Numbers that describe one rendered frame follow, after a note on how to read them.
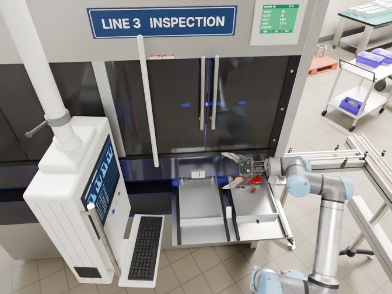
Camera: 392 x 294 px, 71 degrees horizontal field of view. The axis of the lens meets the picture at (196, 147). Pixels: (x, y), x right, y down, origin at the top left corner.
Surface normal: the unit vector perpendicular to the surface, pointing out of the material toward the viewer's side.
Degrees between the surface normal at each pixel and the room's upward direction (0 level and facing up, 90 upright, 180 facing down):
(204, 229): 0
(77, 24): 90
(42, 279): 0
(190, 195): 0
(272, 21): 90
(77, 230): 90
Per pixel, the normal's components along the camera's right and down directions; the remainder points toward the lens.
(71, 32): 0.07, 0.66
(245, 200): 0.00, -0.74
